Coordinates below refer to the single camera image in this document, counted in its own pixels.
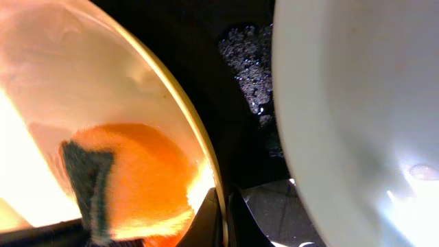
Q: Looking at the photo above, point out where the light blue plate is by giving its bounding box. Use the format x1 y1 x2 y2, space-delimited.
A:
272 0 438 246

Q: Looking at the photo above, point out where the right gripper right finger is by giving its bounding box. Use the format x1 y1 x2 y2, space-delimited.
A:
228 193 274 247

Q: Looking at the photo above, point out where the yellow plate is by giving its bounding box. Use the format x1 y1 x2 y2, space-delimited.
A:
1 1 229 246

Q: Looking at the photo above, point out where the orange green scrub sponge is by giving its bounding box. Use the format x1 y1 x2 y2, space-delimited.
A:
59 123 198 246

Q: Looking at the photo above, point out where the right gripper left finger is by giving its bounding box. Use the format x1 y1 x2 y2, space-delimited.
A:
177 188 223 247

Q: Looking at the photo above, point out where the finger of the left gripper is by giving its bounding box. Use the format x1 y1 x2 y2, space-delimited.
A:
0 217 145 247

